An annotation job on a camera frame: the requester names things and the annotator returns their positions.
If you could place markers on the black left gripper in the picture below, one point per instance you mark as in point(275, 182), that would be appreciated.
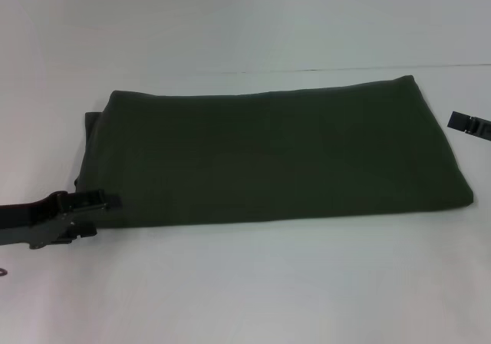
point(34, 221)

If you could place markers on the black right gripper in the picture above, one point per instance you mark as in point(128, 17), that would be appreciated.
point(485, 129)

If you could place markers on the dark green t-shirt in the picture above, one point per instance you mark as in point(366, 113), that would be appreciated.
point(268, 148)

